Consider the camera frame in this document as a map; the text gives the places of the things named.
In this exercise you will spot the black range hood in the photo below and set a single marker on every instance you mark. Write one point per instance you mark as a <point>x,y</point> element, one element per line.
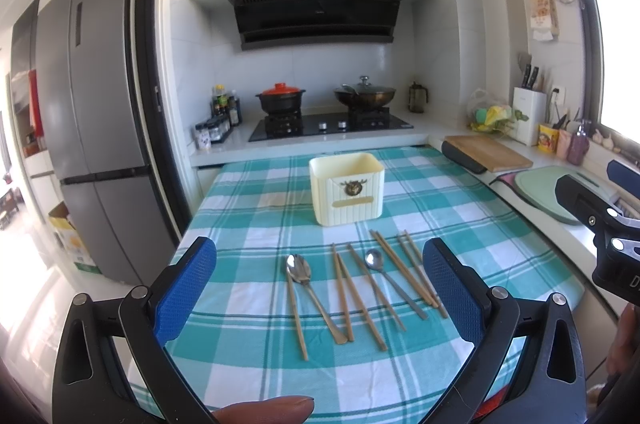
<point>265,23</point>

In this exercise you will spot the wooden cutting board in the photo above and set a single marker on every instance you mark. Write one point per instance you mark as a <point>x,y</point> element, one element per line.
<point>479,152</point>

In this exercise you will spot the grey refrigerator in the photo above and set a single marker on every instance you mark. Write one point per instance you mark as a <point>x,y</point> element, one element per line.
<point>93,133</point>

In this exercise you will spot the yellow tin can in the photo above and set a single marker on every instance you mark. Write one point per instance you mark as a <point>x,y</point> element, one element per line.
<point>548,138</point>

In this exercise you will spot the teal plaid tablecloth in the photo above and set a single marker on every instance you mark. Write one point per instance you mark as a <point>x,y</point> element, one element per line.
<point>240,343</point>

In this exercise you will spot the black gas stove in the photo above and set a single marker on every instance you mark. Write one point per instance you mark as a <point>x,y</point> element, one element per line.
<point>304,125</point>

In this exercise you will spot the cream utensil holder box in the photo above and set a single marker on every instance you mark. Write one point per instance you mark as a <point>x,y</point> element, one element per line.
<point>346,189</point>

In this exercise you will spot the cardboard box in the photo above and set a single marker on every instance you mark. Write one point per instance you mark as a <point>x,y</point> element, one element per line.
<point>63,227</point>

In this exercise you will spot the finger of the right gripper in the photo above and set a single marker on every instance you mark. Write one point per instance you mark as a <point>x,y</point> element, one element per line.
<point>597,214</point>
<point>624,176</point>

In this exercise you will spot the condiment bottles rack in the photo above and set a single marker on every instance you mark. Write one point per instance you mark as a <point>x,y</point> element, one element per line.
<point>225,114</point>

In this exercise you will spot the hanging wall calendar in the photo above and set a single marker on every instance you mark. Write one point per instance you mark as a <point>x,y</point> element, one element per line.
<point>543,20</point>

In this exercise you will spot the person's right hand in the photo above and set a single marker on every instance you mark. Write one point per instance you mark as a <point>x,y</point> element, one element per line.
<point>622,348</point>

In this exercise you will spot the white knife block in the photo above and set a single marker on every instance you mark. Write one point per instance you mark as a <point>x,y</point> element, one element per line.
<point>529,108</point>

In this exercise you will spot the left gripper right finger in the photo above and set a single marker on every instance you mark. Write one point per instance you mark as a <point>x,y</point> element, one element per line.
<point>548,384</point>

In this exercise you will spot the large steel spoon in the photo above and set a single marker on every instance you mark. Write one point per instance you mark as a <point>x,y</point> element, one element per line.
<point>300,272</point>

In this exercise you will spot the person's left hand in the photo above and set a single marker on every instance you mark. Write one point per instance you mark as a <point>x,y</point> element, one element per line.
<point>281,410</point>

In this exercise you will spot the black pot red lid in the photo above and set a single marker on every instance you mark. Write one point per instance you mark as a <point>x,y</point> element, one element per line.
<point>281,99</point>

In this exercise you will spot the pink cup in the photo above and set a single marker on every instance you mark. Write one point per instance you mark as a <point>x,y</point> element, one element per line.
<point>563,144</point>

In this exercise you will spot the white spice jar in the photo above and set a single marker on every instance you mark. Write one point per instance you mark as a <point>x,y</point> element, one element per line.
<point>201,136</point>

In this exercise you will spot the dark glass kettle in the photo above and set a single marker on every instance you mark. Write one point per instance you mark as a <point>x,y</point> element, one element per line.
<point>417,97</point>

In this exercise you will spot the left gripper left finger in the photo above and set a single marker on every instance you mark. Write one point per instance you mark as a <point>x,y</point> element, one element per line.
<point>90,384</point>

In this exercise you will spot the purple soap dispenser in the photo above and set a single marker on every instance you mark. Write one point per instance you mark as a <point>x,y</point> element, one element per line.
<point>579,145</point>

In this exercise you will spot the black wok glass lid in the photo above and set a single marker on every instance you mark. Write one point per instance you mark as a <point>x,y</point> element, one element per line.
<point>364,95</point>

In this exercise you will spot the small steel spoon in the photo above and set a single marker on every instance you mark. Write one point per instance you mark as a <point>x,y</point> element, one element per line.
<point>374,260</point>

